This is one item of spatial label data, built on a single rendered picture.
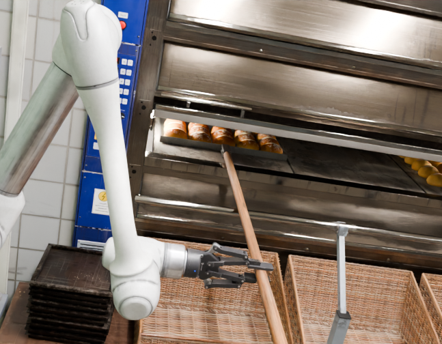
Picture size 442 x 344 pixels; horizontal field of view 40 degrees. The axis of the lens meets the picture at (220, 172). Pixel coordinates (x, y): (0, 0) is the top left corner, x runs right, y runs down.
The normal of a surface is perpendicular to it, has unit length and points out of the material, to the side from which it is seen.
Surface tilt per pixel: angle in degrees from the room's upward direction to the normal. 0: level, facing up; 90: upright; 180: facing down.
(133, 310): 99
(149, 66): 90
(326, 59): 90
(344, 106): 70
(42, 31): 90
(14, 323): 0
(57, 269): 0
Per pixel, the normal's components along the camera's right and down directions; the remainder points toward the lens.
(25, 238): 0.09, 0.37
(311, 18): 0.14, 0.04
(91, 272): 0.19, -0.92
